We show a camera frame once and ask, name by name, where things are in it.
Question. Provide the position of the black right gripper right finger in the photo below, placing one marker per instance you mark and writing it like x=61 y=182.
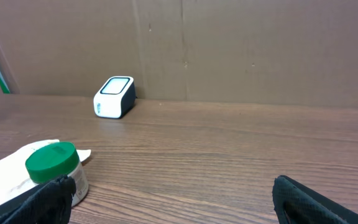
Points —
x=294 y=203

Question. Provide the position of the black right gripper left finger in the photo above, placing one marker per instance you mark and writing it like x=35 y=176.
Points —
x=47 y=203

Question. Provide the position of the green lid jar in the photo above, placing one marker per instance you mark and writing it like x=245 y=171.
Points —
x=60 y=158

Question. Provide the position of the beige pouch bag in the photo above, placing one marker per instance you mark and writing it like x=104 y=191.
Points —
x=14 y=178

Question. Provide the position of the white barcode scanner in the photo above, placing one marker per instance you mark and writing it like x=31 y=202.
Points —
x=115 y=98

